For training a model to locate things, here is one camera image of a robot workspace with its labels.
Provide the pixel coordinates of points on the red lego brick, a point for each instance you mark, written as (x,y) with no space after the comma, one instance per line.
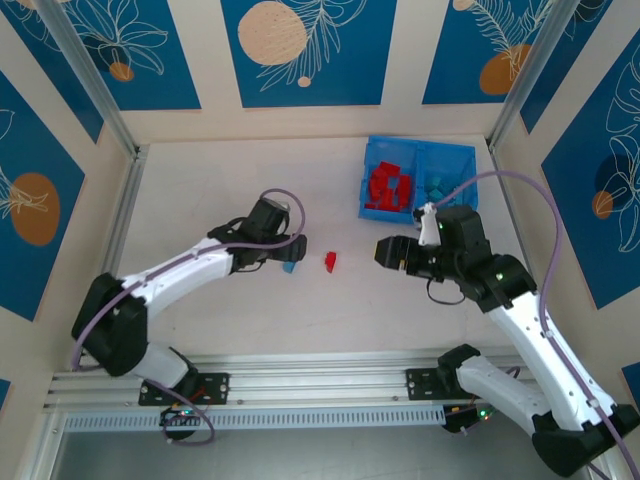
(377,181)
(330,261)
(405,200)
(373,197)
(401,182)
(388,168)
(389,199)

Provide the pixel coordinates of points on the small blue lego brick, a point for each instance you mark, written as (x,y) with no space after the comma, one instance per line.
(436,193)
(435,179)

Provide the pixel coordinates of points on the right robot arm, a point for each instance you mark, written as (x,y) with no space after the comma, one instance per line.
(545,350)

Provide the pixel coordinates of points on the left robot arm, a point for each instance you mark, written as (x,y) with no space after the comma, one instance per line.
(110,325)

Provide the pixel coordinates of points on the blue two-compartment bin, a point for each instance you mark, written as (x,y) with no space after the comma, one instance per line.
(440,160)

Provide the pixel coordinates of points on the blue poster orange circle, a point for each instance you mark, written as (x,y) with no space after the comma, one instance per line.
(30,140)
(575,225)
(450,50)

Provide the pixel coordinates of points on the small circuit board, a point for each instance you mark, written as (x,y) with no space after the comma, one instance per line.
(470,417)
(182,414)

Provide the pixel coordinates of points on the blue poster beige circle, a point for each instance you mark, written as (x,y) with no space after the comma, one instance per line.
(350,60)

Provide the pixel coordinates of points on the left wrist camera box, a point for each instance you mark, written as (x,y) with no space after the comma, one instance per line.
(280,205)

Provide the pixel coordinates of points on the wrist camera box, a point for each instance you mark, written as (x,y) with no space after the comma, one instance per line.
(280,205)
(427,227)

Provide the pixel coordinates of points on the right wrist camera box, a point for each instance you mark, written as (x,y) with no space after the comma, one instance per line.
(427,227)

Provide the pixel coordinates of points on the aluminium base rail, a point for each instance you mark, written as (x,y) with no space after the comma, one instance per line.
(320,380)

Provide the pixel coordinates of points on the aluminium side rail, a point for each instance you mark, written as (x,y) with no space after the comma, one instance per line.
(127,200)

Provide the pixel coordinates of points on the blue floral wall poster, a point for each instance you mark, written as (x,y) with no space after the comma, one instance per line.
(632,380)
(4,395)
(60,60)
(600,40)
(150,75)

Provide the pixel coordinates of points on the aluminium corner post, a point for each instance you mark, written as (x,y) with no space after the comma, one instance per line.
(91,75)
(531,75)

